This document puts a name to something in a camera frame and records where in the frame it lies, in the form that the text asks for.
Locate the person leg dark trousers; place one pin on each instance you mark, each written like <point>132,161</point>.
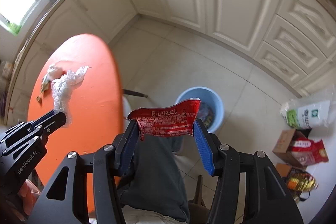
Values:
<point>157,184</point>

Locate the person hand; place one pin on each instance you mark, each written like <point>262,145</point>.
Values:
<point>24,201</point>

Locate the red snack package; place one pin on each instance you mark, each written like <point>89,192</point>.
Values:
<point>308,152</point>

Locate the blue plastic bucket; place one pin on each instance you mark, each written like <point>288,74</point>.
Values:
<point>211,111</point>

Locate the green dish soap bottle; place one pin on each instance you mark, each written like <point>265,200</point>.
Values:
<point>13,27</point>

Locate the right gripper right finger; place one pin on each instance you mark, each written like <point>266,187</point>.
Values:
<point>267,199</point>

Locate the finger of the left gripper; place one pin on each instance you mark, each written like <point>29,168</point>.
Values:
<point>45,119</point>
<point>59,121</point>

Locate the cream base cabinets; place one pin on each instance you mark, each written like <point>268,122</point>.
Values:
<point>293,39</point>

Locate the crumpled beige paper wrapper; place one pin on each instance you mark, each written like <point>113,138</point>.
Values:
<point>53,72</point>

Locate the red ketchup sachet wrapper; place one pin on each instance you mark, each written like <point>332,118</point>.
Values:
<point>176,120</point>

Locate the clear plastic bag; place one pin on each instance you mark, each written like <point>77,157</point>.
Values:
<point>63,88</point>

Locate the gold foil package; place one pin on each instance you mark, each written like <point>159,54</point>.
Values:
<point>299,182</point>

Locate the white green rice bag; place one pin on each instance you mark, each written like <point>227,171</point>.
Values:
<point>313,111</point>

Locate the cardboard box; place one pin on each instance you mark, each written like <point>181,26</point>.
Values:
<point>281,149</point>

